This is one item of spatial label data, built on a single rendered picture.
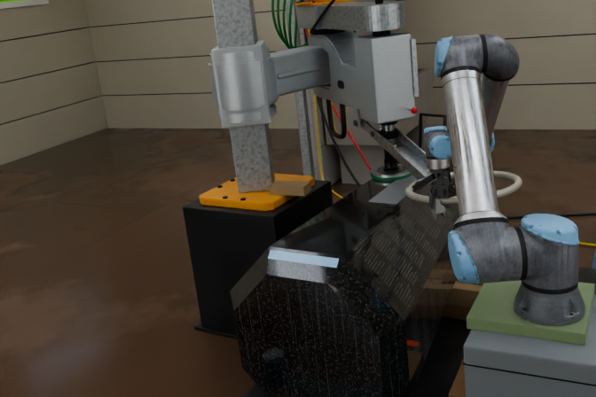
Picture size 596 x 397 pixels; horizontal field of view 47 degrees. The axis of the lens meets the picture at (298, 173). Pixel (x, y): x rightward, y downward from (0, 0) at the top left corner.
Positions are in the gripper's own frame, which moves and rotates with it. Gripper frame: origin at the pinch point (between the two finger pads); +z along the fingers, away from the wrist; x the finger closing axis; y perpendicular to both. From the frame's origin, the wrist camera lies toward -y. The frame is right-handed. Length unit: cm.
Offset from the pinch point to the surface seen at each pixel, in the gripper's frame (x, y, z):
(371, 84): 41, -53, -50
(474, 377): -81, 52, 18
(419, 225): 19.6, -21.2, 12.5
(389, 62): 47, -45, -59
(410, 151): 51, -41, -14
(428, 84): 359, -199, -9
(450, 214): 51, -22, 17
